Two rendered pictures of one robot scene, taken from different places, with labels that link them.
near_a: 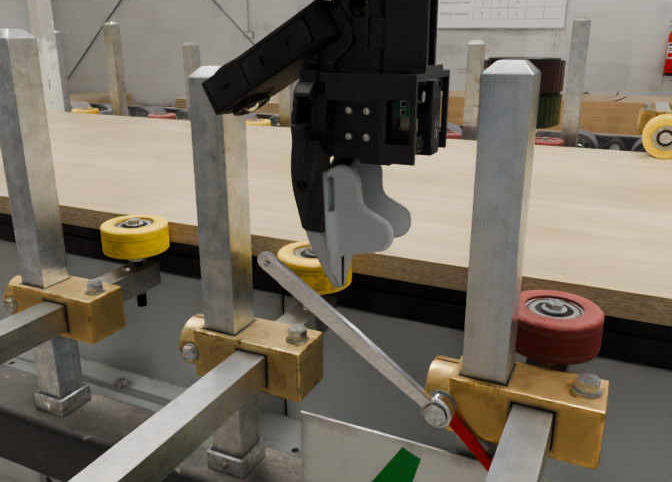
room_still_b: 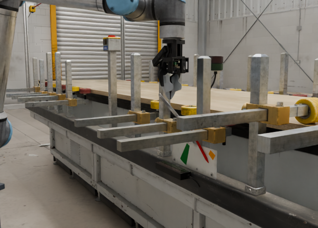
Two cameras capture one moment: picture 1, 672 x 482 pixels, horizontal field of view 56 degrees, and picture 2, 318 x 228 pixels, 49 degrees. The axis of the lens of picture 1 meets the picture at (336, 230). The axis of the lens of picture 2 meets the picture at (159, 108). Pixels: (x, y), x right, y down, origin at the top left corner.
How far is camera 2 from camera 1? 93 cm
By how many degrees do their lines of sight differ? 33
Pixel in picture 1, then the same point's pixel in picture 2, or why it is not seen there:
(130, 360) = not seen: hidden behind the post
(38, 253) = (134, 102)
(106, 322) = (144, 120)
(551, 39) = not seen: outside the picture
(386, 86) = (169, 59)
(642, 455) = (269, 172)
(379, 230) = (171, 85)
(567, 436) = (209, 135)
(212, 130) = not seen: hidden behind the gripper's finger
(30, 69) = (137, 61)
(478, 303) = (198, 107)
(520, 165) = (202, 76)
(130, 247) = (155, 105)
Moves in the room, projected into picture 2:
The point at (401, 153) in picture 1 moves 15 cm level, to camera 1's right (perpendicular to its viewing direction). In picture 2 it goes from (171, 70) to (211, 71)
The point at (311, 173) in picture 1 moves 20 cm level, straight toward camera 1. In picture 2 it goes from (159, 74) to (127, 76)
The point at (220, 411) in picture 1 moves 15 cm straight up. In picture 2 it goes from (151, 128) to (151, 90)
